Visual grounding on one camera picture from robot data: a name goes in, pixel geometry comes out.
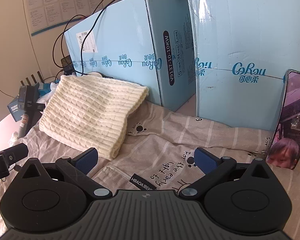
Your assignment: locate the cream knitted sweater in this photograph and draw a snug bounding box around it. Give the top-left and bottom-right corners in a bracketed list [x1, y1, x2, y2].
[39, 75, 149, 160]

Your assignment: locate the blue small product box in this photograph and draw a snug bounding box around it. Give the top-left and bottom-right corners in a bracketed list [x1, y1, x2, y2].
[7, 96, 25, 122]

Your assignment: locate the black smartphone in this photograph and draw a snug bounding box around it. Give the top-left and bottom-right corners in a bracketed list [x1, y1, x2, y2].
[266, 69, 300, 170]

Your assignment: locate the black power adapter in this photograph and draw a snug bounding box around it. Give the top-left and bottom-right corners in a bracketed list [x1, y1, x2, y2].
[61, 55, 75, 76]

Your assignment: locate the large light blue carton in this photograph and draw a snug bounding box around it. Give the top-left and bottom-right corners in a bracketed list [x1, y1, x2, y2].
[188, 0, 300, 131]

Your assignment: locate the small light blue carton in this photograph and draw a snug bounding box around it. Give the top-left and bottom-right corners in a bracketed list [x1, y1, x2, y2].
[65, 0, 196, 111]

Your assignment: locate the black handheld camera device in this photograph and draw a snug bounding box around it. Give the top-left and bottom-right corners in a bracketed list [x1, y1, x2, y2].
[18, 83, 45, 138]

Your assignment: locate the black cable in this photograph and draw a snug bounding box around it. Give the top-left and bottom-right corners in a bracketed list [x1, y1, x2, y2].
[52, 0, 150, 83]

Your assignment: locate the wall information poster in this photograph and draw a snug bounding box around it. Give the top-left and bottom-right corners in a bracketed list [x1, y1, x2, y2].
[23, 0, 101, 36]

